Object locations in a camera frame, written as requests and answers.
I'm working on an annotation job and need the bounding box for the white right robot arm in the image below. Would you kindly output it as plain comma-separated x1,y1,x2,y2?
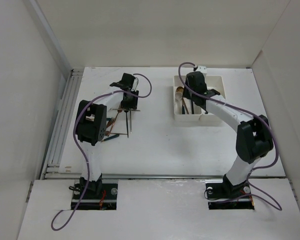
184,71,274,197

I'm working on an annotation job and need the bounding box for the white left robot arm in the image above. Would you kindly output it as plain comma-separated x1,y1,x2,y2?
73,73,139,199

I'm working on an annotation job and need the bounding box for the rose gold fork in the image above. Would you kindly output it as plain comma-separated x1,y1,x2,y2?
108,110,122,136

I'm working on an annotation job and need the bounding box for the white plastic fork bin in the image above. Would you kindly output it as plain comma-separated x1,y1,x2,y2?
199,75,226,127

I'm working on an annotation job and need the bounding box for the copper brown fork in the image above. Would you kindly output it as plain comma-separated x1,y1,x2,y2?
106,117,115,128

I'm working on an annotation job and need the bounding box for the white plastic spoon bin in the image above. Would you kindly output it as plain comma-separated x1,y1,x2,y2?
173,75,202,122

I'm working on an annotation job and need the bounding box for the black handled silver fork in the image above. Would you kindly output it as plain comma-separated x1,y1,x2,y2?
124,110,129,138

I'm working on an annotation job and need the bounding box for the green handled gold spoon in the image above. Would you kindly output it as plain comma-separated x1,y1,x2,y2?
102,133,120,142

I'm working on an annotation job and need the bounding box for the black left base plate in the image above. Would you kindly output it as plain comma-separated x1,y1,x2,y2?
69,183,118,211

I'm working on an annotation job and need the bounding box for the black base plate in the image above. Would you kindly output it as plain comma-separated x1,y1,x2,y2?
204,182,255,210
69,183,118,211

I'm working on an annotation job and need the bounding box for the aluminium side rail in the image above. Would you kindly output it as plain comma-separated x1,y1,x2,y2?
39,68,84,180

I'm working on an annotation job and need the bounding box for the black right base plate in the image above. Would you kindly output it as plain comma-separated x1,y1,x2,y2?
204,182,255,210

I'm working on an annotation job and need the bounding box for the aluminium front rail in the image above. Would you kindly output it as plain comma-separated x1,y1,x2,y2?
41,173,295,181

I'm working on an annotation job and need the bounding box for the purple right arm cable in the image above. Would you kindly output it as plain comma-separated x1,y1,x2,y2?
177,61,283,211

